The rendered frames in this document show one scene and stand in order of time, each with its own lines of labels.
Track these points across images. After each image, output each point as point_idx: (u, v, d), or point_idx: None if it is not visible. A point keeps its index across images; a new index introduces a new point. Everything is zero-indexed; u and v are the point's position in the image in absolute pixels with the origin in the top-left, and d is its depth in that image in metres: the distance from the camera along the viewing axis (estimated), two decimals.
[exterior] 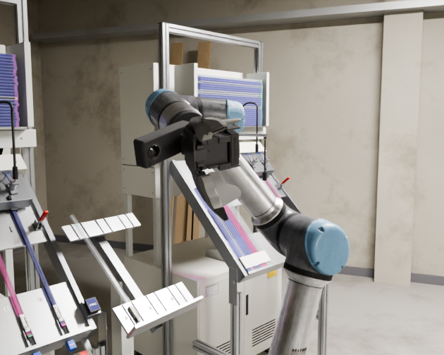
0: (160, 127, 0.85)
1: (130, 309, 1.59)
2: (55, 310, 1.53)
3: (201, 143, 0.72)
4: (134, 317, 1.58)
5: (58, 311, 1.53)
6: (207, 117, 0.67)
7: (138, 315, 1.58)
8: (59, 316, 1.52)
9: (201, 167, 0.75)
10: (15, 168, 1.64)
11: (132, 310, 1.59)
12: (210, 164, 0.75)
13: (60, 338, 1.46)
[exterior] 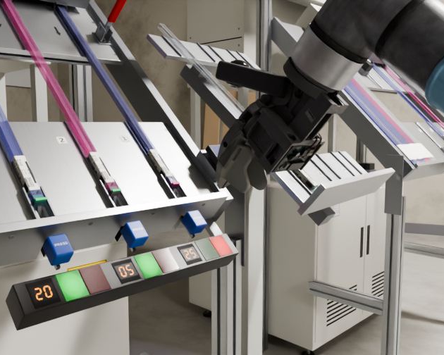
0: None
1: None
2: (156, 158, 0.76)
3: (246, 135, 0.60)
4: (303, 180, 0.81)
5: (160, 160, 0.76)
6: (219, 164, 0.62)
7: (311, 178, 0.81)
8: (165, 169, 0.75)
9: None
10: None
11: None
12: None
13: (175, 202, 0.69)
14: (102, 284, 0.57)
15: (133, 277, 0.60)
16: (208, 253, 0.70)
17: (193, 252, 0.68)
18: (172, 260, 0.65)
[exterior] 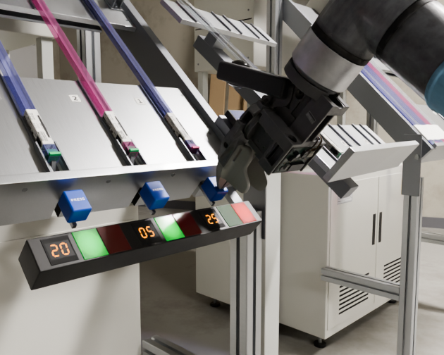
0: None
1: None
2: (173, 121, 0.72)
3: (247, 136, 0.60)
4: (328, 147, 0.77)
5: (178, 124, 0.72)
6: (219, 164, 0.62)
7: (336, 145, 0.77)
8: (183, 132, 0.71)
9: None
10: None
11: (321, 134, 0.77)
12: None
13: (196, 165, 0.65)
14: (122, 244, 0.53)
15: (154, 239, 0.56)
16: (231, 219, 0.66)
17: (216, 218, 0.64)
18: (194, 224, 0.61)
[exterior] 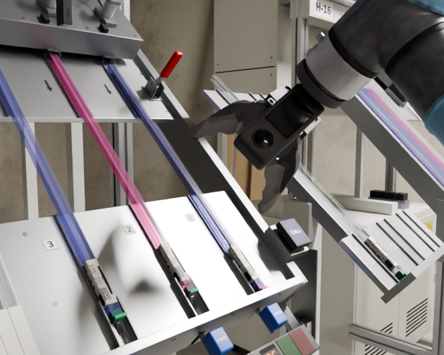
0: (338, 58, 0.50)
1: (371, 244, 0.75)
2: (239, 256, 0.68)
3: None
4: (382, 259, 0.74)
5: (244, 259, 0.68)
6: (282, 192, 0.63)
7: (390, 256, 0.74)
8: (250, 270, 0.67)
9: (249, 123, 0.61)
10: None
11: (375, 244, 0.75)
12: None
13: (255, 299, 0.62)
14: None
15: None
16: (291, 353, 0.63)
17: None
18: None
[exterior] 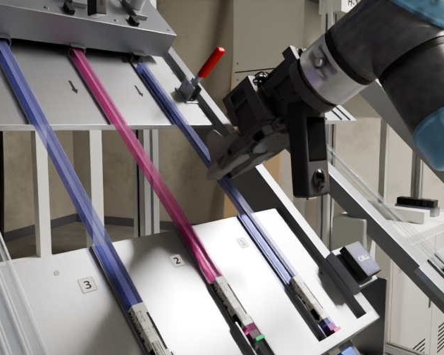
0: (359, 86, 0.50)
1: None
2: (303, 290, 0.57)
3: None
4: None
5: (309, 294, 0.57)
6: None
7: None
8: (318, 306, 0.56)
9: None
10: None
11: None
12: (246, 132, 0.59)
13: (329, 344, 0.52)
14: None
15: None
16: None
17: None
18: None
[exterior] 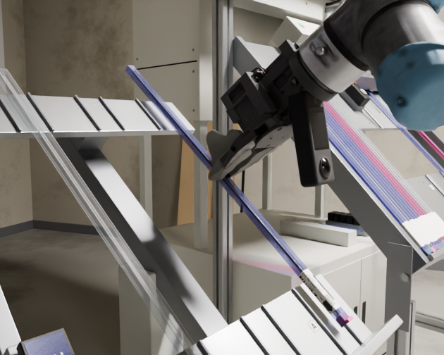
0: (359, 72, 0.52)
1: None
2: (314, 283, 0.58)
3: None
4: None
5: (320, 286, 0.58)
6: None
7: None
8: (329, 298, 0.57)
9: None
10: None
11: None
12: (247, 128, 0.60)
13: None
14: None
15: None
16: None
17: None
18: None
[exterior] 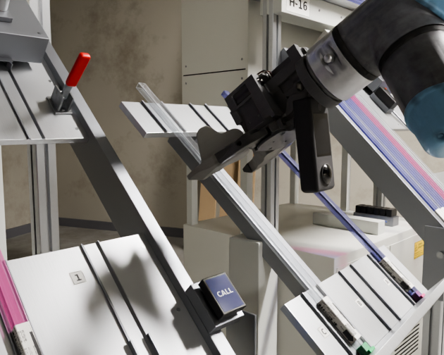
0: (366, 82, 0.52)
1: (325, 307, 0.57)
2: (392, 268, 0.74)
3: None
4: (340, 329, 0.56)
5: (397, 270, 0.74)
6: None
7: (351, 325, 0.56)
8: (405, 279, 0.73)
9: None
10: None
11: (331, 308, 0.57)
12: (250, 130, 0.60)
13: None
14: None
15: None
16: None
17: None
18: None
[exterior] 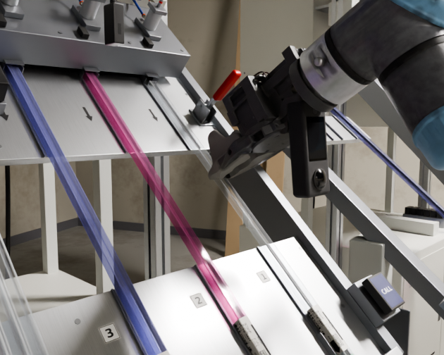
0: (359, 86, 0.50)
1: (314, 315, 0.56)
2: None
3: None
4: (327, 339, 0.55)
5: None
6: None
7: (340, 335, 0.55)
8: None
9: None
10: None
11: (320, 318, 0.56)
12: (246, 132, 0.59)
13: None
14: None
15: None
16: None
17: None
18: None
